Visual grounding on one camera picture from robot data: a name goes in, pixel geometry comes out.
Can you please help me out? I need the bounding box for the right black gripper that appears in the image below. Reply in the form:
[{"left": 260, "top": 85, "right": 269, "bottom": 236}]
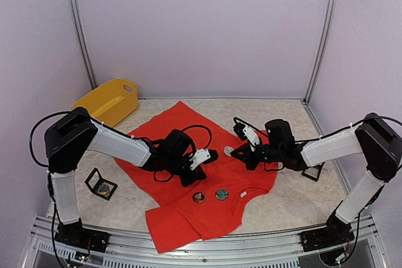
[{"left": 231, "top": 141, "right": 283, "bottom": 170}]

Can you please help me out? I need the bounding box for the red t-shirt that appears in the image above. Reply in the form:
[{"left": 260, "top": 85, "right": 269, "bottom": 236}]
[{"left": 116, "top": 102, "right": 278, "bottom": 254}]

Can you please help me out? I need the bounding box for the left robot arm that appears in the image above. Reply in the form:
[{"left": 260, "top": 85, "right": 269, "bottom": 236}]
[{"left": 29, "top": 107, "right": 216, "bottom": 251}]

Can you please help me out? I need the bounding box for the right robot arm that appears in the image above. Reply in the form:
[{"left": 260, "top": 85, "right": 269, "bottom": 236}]
[{"left": 224, "top": 112, "right": 401, "bottom": 251}]

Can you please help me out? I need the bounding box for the orange blue round brooch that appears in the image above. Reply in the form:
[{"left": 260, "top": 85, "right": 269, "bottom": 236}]
[{"left": 192, "top": 192, "right": 207, "bottom": 204}]

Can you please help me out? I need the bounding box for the green blue round brooch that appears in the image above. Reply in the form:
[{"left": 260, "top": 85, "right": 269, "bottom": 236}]
[{"left": 215, "top": 189, "right": 229, "bottom": 201}]

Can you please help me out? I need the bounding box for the right black brooch box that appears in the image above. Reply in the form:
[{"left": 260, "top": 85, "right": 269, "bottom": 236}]
[{"left": 301, "top": 164, "right": 323, "bottom": 182}]

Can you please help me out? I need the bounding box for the black brooch box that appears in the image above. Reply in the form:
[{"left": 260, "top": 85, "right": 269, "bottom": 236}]
[
  {"left": 301, "top": 164, "right": 323, "bottom": 182},
  {"left": 84, "top": 168, "right": 118, "bottom": 201}
]

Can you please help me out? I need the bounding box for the left black brooch box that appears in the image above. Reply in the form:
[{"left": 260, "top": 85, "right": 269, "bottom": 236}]
[{"left": 84, "top": 168, "right": 118, "bottom": 201}]

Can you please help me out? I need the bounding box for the yellow plastic basket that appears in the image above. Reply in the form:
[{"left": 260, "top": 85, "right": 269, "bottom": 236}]
[{"left": 72, "top": 78, "right": 139, "bottom": 127}]

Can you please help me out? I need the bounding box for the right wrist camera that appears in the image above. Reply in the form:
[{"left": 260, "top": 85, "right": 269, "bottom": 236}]
[{"left": 233, "top": 117, "right": 261, "bottom": 151}]

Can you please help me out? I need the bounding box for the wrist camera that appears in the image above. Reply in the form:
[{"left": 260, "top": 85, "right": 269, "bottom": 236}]
[
  {"left": 233, "top": 117, "right": 261, "bottom": 151},
  {"left": 190, "top": 149, "right": 219, "bottom": 171}
]

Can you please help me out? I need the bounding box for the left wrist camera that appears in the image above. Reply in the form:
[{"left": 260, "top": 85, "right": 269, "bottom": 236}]
[{"left": 190, "top": 149, "right": 219, "bottom": 171}]

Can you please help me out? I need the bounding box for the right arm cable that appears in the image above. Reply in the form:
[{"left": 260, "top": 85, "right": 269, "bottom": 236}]
[{"left": 234, "top": 115, "right": 402, "bottom": 173}]

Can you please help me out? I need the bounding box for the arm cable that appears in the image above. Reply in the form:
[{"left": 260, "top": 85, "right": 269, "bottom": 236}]
[
  {"left": 30, "top": 110, "right": 213, "bottom": 183},
  {"left": 234, "top": 115, "right": 402, "bottom": 173}
]

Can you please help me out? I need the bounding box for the front aluminium rail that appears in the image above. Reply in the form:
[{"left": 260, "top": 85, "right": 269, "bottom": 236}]
[{"left": 17, "top": 215, "right": 389, "bottom": 267}]

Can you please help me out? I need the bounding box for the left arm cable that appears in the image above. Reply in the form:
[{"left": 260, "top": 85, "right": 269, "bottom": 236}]
[{"left": 30, "top": 110, "right": 213, "bottom": 183}]

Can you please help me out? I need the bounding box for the right aluminium frame post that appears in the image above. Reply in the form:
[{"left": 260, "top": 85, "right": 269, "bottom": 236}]
[{"left": 303, "top": 0, "right": 337, "bottom": 107}]

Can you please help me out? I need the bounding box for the aluminium frame post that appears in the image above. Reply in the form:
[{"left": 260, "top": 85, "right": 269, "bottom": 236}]
[
  {"left": 303, "top": 0, "right": 337, "bottom": 107},
  {"left": 68, "top": 0, "right": 98, "bottom": 90}
]

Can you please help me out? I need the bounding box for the left aluminium frame post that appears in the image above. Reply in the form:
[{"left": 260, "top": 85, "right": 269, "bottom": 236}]
[{"left": 68, "top": 0, "right": 98, "bottom": 90}]

